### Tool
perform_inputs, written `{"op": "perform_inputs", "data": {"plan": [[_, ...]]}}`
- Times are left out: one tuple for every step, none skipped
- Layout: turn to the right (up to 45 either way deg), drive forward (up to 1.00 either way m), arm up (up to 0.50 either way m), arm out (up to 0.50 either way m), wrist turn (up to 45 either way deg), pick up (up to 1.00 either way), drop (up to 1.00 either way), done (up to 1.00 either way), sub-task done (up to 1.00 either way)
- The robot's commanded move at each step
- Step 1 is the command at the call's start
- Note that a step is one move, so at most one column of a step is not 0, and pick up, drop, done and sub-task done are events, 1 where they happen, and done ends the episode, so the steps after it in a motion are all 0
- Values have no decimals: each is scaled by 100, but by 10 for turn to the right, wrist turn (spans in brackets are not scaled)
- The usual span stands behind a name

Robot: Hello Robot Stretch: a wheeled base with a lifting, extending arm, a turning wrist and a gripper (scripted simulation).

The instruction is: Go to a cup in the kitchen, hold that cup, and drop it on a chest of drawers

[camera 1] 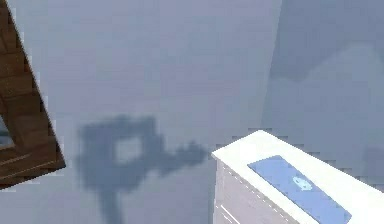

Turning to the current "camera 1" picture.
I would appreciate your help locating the white kitchen counter cupboard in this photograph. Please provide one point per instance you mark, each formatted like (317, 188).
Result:
(266, 200)

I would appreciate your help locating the blue sink basin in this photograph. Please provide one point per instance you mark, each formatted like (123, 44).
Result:
(300, 190)

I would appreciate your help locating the brown wooden room door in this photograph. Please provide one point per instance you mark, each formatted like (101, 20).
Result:
(23, 110)

